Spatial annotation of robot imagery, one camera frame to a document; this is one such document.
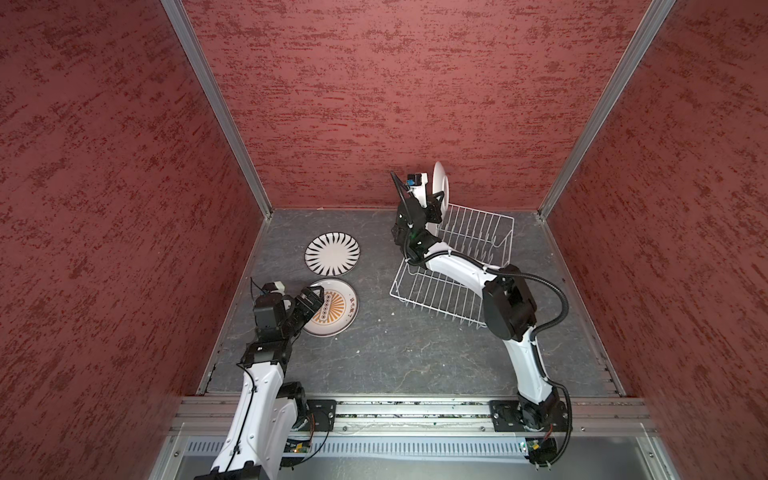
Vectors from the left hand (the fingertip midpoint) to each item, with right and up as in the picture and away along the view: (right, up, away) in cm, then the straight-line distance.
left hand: (318, 302), depth 83 cm
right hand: (+35, +30, +2) cm, 46 cm away
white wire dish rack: (+54, +19, +23) cm, 62 cm away
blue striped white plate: (-1, +12, +24) cm, 27 cm away
